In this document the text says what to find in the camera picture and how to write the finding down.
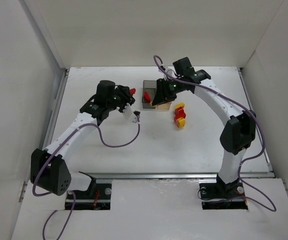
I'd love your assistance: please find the red curved lego brick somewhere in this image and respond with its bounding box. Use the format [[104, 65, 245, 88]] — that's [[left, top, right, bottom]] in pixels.
[[130, 88, 136, 96]]

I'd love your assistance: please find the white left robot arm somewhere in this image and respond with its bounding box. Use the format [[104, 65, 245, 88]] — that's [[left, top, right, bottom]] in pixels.
[[30, 80, 140, 197]]

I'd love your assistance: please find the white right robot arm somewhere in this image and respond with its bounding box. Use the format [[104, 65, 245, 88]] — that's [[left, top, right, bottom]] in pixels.
[[152, 55, 256, 197]]

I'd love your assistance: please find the clear tan plastic container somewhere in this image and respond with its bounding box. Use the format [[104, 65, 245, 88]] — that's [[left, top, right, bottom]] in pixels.
[[156, 102, 172, 111]]

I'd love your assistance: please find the smoky grey plastic container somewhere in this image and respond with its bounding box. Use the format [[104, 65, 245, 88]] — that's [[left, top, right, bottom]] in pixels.
[[142, 80, 157, 110]]

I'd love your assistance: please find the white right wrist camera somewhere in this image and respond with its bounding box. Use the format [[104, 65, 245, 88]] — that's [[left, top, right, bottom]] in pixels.
[[162, 66, 175, 76]]

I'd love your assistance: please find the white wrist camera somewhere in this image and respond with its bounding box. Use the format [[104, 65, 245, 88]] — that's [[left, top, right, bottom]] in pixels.
[[122, 103, 140, 123], [162, 66, 175, 76]]

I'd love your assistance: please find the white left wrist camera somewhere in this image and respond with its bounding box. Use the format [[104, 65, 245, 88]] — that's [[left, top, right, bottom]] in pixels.
[[122, 103, 140, 123]]

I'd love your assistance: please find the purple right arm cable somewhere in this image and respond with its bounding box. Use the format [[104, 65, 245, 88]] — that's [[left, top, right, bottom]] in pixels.
[[153, 54, 277, 213]]

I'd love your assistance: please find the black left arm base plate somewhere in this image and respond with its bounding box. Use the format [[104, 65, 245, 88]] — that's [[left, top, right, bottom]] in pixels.
[[73, 179, 112, 211]]

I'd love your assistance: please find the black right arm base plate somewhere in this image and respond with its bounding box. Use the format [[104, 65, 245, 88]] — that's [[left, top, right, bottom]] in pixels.
[[198, 182, 248, 210]]

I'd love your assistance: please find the aluminium frame rail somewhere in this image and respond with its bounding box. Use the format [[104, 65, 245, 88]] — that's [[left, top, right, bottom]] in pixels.
[[33, 171, 276, 181]]

